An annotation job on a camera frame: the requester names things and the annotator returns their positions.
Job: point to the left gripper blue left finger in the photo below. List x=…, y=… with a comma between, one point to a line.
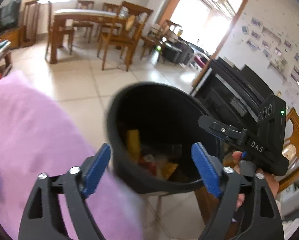
x=42, y=217

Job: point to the wooden coffee table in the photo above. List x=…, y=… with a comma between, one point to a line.
x=5, y=58

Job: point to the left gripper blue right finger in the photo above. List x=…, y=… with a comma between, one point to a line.
x=246, y=197

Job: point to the black television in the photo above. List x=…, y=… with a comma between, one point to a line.
x=9, y=15

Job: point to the black trash bin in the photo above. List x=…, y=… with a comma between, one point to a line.
x=167, y=121

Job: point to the wooden dining chair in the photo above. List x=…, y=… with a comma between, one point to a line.
x=126, y=29

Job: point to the purple tablecloth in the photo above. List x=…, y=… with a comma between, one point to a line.
x=37, y=136

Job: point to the tall wooden stand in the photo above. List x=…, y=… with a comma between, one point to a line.
x=29, y=23

